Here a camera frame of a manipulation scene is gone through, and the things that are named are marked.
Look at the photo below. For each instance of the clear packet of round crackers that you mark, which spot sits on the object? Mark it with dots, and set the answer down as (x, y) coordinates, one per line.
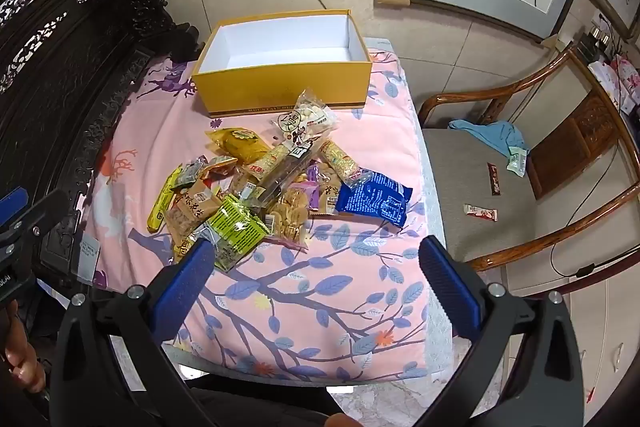
(290, 213)

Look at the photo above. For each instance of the yellow cardboard box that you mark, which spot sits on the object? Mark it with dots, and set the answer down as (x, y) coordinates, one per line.
(280, 89)

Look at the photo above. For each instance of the small white red packet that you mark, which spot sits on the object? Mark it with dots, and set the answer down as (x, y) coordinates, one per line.
(480, 212)

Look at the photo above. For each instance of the person's left hand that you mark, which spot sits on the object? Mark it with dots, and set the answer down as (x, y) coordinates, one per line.
(20, 352)

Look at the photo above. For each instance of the small red orange packet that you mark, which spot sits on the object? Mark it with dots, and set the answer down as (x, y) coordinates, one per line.
(220, 166)

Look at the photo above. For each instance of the wooden armchair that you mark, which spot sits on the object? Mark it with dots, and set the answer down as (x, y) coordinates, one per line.
(575, 132)

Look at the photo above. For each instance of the long yellow bar packet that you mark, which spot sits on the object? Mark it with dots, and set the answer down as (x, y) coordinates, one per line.
(162, 202)

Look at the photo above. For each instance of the blue cloth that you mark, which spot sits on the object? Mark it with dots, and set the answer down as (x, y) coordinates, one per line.
(492, 134)

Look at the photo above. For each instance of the pink floral bag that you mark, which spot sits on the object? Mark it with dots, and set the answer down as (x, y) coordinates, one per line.
(620, 79)

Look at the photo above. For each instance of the clear packet of white candies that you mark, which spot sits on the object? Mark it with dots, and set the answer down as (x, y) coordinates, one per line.
(310, 114)

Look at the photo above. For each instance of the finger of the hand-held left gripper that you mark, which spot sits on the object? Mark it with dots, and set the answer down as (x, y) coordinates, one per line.
(15, 207)

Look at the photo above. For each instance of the pink floral blanket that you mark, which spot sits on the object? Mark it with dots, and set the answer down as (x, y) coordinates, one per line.
(360, 147)

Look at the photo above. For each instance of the white blanket label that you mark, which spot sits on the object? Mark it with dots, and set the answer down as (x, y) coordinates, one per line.
(90, 257)

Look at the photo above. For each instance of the small dark red packet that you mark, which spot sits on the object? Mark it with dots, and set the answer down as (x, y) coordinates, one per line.
(495, 179)

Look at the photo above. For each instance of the purple snack packet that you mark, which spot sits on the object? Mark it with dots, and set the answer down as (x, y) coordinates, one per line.
(315, 187)

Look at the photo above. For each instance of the brown snack packet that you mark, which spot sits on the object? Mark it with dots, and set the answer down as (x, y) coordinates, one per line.
(192, 207)

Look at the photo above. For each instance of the rice cracker bar packet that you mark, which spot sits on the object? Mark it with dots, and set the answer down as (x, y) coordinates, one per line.
(340, 159)
(270, 159)

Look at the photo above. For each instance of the pale green packet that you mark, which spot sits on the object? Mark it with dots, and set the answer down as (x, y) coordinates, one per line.
(517, 162)

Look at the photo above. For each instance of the dark carved wooden bed frame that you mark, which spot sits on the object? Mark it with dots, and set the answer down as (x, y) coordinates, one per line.
(75, 72)

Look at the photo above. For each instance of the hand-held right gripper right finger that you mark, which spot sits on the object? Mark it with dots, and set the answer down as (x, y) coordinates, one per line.
(450, 287)

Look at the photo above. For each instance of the green snack packet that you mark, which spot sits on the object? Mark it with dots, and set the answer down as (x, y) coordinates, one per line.
(235, 227)

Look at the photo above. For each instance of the blue snack packet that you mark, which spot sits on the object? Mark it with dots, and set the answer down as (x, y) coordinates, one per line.
(372, 199)

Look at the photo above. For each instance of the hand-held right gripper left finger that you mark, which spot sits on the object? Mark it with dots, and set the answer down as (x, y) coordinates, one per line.
(182, 287)

